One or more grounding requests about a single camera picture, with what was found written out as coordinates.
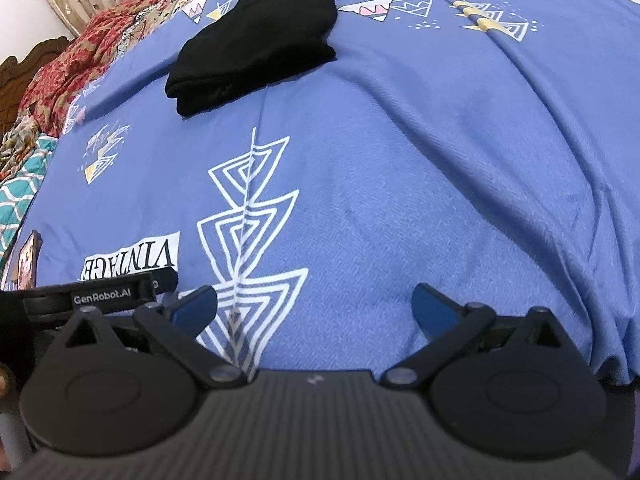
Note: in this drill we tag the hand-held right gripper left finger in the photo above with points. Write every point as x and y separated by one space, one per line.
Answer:
195 307

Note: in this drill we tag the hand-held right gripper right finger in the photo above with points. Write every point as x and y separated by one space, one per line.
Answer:
432 310

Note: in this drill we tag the black pants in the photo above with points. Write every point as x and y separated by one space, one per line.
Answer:
250 50

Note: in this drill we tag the colourful printed card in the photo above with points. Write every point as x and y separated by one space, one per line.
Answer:
27 260

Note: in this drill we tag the teal patterned cloth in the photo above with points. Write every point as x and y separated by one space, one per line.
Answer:
20 195

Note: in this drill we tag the blue printed bedsheet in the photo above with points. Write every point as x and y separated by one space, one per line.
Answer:
400 160

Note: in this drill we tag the carved wooden headboard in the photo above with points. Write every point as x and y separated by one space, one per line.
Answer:
20 80

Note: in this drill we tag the red patterned blanket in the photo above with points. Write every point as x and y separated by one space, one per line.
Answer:
85 65

